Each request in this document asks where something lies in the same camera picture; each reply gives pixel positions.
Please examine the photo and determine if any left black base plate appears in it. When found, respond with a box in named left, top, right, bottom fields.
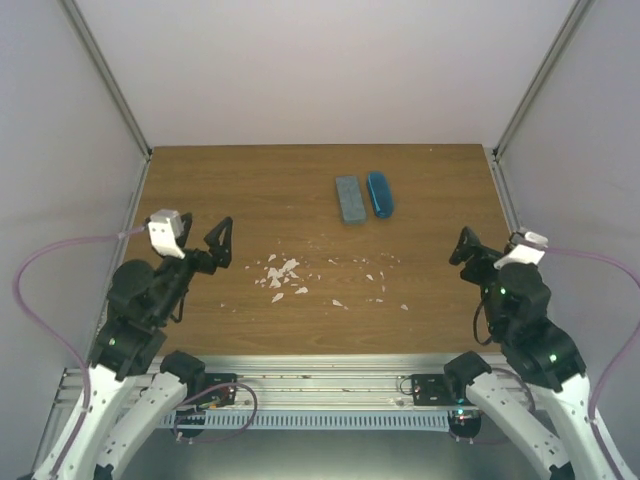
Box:
left=196, top=372, right=238, bottom=409

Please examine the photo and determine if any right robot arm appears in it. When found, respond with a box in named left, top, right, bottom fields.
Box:
left=442, top=227, right=635, bottom=479

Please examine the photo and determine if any blue translucent glasses case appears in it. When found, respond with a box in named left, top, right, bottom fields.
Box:
left=366, top=171, right=395, bottom=219

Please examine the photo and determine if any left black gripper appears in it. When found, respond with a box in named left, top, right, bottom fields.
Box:
left=153, top=214, right=233, bottom=322

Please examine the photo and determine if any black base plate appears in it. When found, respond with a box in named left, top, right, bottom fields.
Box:
left=196, top=372, right=238, bottom=409
left=397, top=374, right=464, bottom=407

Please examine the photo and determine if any aluminium rail frame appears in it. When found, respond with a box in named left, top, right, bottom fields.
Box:
left=54, top=344, right=596, bottom=414

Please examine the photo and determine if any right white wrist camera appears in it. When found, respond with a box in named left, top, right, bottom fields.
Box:
left=493, top=228, right=548, bottom=270

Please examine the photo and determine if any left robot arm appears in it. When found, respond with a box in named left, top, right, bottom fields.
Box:
left=29, top=210, right=233, bottom=479

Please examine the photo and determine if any grey-blue glasses case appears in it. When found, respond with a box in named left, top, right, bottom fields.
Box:
left=335, top=175, right=367, bottom=225

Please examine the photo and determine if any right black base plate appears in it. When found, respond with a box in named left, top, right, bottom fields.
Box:
left=397, top=374, right=464, bottom=407

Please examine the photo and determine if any slotted grey cable duct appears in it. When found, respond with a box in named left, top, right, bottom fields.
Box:
left=178, top=409, right=449, bottom=432

